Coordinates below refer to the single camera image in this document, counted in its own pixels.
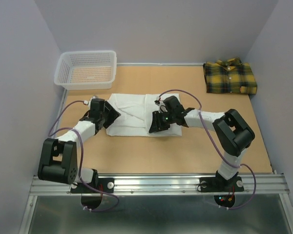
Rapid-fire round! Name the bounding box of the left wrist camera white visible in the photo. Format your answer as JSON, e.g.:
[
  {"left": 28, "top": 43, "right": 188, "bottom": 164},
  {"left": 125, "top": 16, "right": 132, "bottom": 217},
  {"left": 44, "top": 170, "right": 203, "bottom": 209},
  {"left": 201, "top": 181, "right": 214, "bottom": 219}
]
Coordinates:
[{"left": 83, "top": 96, "right": 99, "bottom": 105}]

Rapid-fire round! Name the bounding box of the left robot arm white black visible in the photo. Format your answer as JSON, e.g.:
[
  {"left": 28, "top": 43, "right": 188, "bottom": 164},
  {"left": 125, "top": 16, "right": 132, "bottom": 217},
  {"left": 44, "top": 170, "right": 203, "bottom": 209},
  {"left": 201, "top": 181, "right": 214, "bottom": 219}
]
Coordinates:
[{"left": 38, "top": 97, "right": 121, "bottom": 192}]

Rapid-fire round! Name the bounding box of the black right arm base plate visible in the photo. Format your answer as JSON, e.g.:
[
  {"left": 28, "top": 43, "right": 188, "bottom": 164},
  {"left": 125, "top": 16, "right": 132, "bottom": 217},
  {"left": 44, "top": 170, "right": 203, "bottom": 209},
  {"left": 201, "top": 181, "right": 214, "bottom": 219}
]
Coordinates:
[{"left": 197, "top": 176, "right": 244, "bottom": 193}]

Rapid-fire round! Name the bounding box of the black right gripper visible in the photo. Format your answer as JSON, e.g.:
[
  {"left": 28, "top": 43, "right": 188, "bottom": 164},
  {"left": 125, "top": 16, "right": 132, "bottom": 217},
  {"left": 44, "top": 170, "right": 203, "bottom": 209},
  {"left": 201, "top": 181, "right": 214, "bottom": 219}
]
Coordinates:
[{"left": 148, "top": 110, "right": 175, "bottom": 133}]

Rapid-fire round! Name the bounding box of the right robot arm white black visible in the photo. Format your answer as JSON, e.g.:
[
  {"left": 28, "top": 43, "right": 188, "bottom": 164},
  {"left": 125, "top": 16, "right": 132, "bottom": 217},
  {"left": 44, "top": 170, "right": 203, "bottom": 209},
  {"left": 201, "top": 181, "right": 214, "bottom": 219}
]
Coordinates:
[{"left": 149, "top": 96, "right": 255, "bottom": 192}]

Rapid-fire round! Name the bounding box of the white perforated plastic basket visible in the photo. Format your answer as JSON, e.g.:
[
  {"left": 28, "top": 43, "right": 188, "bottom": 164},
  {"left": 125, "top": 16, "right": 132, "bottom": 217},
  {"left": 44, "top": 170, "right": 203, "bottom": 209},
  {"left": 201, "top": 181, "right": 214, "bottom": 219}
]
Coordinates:
[{"left": 54, "top": 50, "right": 117, "bottom": 90}]

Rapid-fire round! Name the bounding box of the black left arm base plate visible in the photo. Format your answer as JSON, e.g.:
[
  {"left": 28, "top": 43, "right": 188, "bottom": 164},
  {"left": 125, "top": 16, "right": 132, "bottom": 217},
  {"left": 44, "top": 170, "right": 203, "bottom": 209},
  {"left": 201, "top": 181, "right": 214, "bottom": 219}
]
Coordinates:
[{"left": 70, "top": 177, "right": 115, "bottom": 194}]

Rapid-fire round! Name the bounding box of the aluminium mounting rail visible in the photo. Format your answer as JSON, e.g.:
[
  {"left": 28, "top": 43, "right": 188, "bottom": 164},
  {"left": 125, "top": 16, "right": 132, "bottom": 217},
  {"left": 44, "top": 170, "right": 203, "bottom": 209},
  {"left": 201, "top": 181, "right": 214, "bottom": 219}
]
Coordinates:
[{"left": 29, "top": 174, "right": 290, "bottom": 196}]

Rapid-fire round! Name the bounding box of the yellow plaid folded shirt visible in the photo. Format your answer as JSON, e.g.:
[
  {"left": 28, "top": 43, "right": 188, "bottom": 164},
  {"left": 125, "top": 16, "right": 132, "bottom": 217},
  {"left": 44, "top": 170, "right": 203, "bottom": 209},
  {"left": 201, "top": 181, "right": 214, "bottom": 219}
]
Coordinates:
[{"left": 203, "top": 58, "right": 257, "bottom": 95}]

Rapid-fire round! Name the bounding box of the white long sleeve shirt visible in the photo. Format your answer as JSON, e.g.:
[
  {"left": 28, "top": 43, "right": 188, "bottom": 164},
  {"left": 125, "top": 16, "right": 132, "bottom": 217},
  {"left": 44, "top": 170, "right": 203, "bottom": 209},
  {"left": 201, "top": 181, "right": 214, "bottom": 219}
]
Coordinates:
[{"left": 106, "top": 94, "right": 182, "bottom": 137}]

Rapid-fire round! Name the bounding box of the metal table frame edge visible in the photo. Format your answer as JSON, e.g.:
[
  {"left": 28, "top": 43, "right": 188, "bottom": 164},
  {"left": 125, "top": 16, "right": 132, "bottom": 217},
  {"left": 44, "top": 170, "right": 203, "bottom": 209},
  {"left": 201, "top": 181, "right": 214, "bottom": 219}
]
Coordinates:
[{"left": 19, "top": 87, "right": 69, "bottom": 234}]

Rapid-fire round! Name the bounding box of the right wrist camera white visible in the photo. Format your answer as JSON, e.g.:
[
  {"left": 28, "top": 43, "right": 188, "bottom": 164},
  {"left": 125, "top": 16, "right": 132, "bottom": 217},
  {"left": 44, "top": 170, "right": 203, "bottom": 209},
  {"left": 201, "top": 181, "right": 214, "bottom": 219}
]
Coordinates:
[{"left": 154, "top": 97, "right": 167, "bottom": 113}]

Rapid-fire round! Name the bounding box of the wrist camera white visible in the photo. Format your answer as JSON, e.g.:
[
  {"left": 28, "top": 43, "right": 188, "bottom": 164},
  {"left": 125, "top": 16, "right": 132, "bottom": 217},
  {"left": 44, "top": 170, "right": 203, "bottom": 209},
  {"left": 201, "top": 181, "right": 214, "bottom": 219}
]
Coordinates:
[
  {"left": 83, "top": 96, "right": 99, "bottom": 105},
  {"left": 154, "top": 97, "right": 167, "bottom": 113}
]

